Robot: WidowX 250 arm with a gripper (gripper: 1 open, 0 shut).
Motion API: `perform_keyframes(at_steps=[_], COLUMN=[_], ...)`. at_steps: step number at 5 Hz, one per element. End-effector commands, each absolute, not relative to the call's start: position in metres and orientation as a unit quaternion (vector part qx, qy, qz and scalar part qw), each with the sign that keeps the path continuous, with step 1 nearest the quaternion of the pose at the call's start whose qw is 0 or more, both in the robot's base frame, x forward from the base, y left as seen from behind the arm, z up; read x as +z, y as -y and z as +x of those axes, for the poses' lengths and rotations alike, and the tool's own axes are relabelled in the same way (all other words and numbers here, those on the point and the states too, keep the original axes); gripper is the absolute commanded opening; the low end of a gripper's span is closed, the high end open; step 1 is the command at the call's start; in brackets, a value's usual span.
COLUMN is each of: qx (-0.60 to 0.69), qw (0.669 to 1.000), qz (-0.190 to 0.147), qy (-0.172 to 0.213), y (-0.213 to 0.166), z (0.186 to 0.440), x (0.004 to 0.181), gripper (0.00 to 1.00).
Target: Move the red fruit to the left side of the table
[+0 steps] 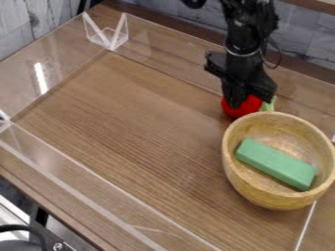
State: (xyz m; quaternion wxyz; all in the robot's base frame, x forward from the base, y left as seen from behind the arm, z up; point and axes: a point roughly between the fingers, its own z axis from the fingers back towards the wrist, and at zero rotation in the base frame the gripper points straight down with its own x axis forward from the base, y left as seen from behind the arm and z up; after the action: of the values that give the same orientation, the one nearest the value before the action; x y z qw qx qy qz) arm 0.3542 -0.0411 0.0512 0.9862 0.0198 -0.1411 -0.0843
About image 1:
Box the clear acrylic tray wall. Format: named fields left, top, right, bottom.
left=0, top=111, right=223, bottom=251

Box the black cable bottom left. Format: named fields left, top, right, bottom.
left=0, top=222, right=43, bottom=251

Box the wooden bowl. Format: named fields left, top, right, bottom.
left=222, top=112, right=335, bottom=211

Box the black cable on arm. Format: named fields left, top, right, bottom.
left=260, top=38, right=284, bottom=71

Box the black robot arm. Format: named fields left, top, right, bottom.
left=204, top=0, right=279, bottom=109

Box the black metal table frame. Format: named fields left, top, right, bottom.
left=29, top=205, right=78, bottom=251

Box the green rectangular block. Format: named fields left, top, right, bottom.
left=235, top=138, right=316, bottom=191

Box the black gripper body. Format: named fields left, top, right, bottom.
left=204, top=51, right=278, bottom=97

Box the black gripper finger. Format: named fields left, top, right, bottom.
left=251, top=87, right=275, bottom=102
left=222, top=78, right=250, bottom=109

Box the red plush fruit green leaf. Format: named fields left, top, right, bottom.
left=222, top=95, right=276, bottom=119

